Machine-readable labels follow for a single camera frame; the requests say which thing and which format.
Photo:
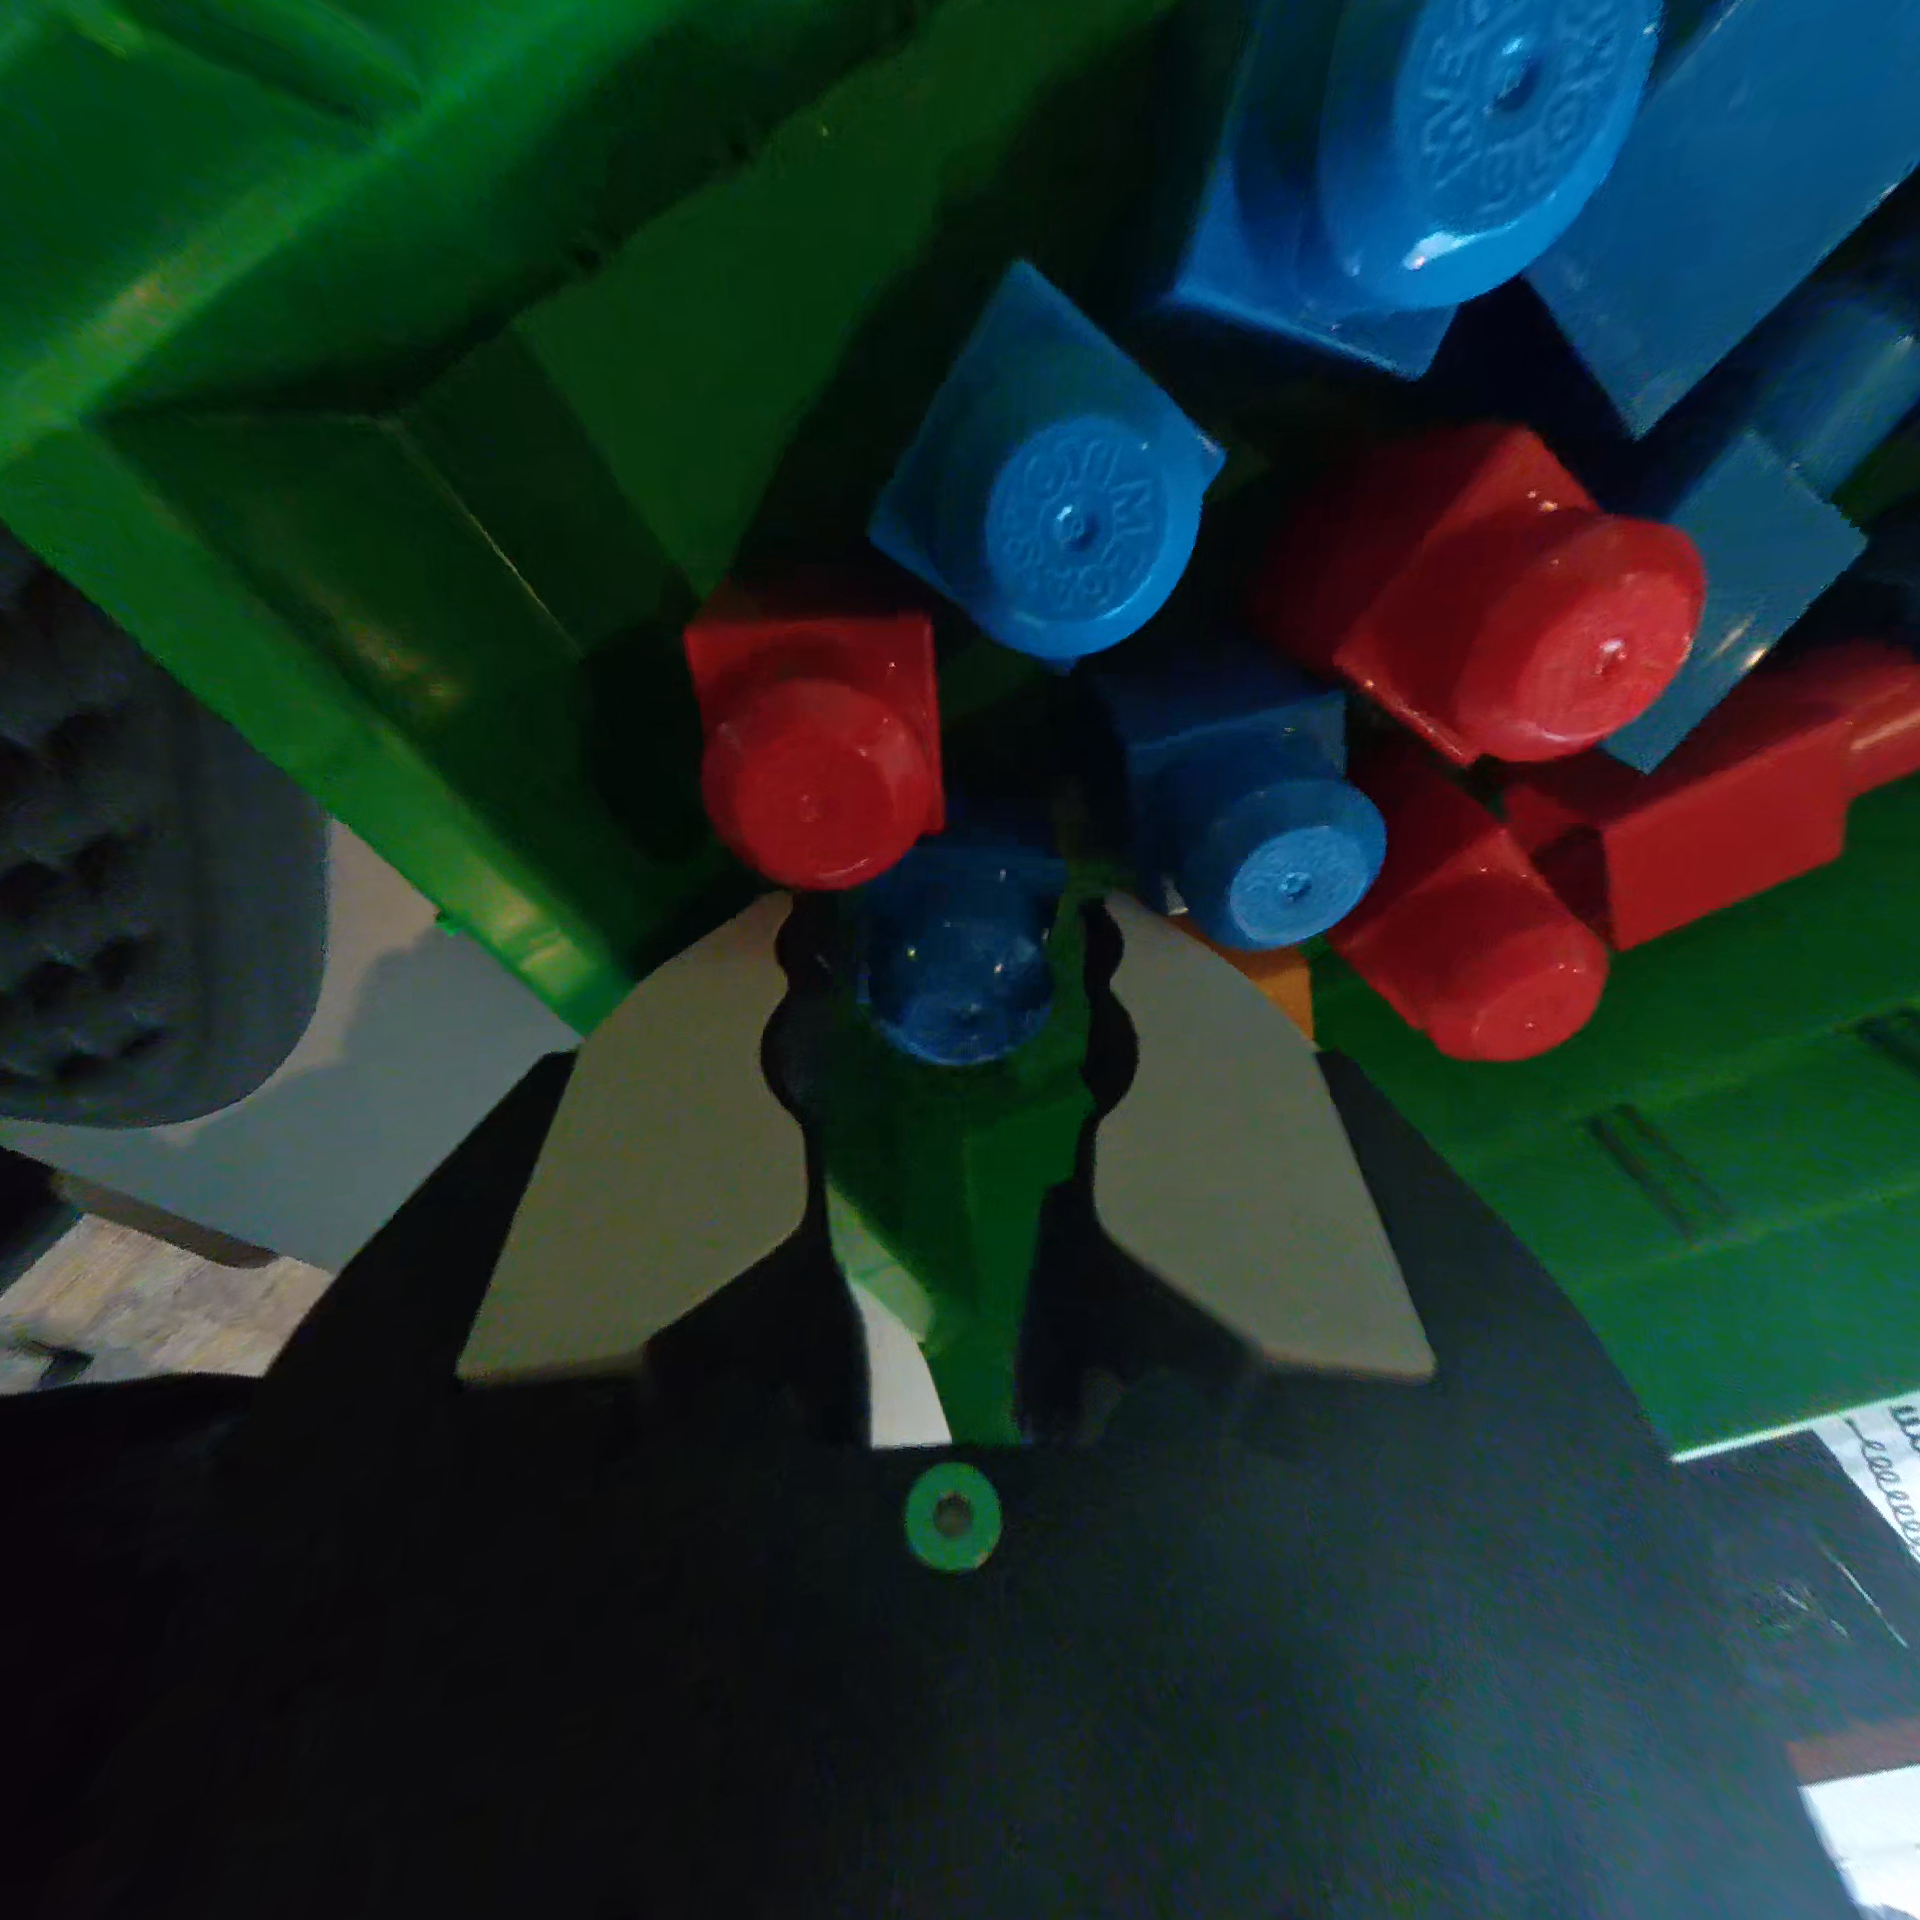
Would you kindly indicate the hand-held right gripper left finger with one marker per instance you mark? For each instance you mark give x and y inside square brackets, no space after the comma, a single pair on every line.
[661,1186]

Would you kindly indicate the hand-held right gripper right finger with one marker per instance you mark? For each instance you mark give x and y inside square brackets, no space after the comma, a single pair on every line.
[1261,1186]

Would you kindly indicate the blue mega block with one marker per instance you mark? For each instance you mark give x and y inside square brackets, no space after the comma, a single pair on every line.
[961,974]

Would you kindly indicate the pile of mega blocks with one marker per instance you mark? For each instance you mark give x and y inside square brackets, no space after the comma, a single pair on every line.
[1500,631]

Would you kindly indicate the green plastic bin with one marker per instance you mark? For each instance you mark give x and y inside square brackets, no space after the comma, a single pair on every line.
[301,226]

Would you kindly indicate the black mesh pad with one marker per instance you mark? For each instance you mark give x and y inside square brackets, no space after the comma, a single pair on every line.
[136,899]

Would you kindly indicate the white printed sheet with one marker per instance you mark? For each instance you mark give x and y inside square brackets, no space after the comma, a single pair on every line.
[1884,1478]

